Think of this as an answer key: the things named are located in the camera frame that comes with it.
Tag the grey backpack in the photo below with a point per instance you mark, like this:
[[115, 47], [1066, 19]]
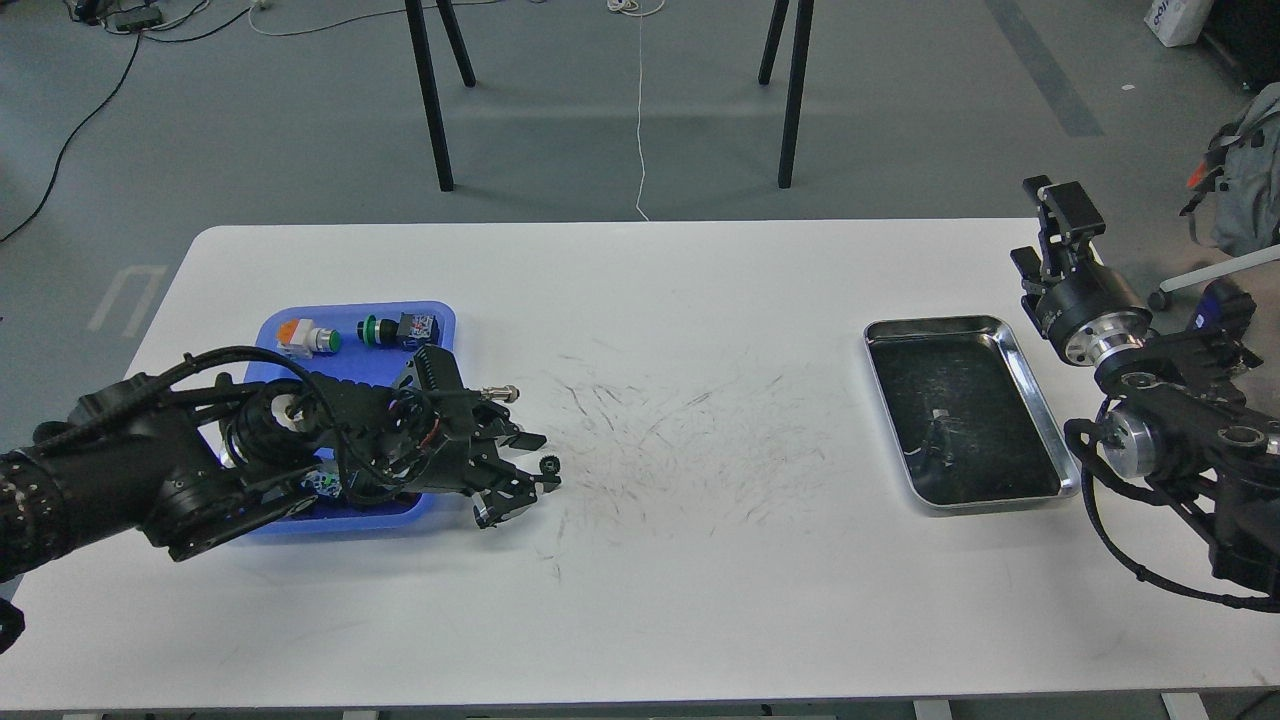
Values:
[[1240, 165]]

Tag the blue plastic tray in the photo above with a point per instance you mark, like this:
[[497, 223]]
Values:
[[352, 359]]

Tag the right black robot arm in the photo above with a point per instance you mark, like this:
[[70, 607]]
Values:
[[1172, 431]]

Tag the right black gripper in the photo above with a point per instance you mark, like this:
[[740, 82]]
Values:
[[1092, 313]]

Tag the left black stand legs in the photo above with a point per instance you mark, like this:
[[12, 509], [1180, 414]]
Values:
[[425, 71]]

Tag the right black stand legs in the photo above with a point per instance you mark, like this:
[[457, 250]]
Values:
[[801, 41]]

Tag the orange push button switch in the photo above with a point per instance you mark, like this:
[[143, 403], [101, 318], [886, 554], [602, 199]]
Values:
[[302, 337]]

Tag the black stand legs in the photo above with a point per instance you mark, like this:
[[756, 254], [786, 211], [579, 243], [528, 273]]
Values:
[[801, 41], [425, 71]]

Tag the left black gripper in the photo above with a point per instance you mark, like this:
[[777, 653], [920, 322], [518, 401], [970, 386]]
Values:
[[421, 458]]

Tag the white office chair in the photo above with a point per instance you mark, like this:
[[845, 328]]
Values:
[[1159, 299]]

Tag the steel metal tray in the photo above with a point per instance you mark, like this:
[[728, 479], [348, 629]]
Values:
[[973, 429]]

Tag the green push button switch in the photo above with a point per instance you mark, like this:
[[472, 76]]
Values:
[[407, 331]]

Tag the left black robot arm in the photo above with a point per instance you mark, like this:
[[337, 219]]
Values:
[[232, 440]]

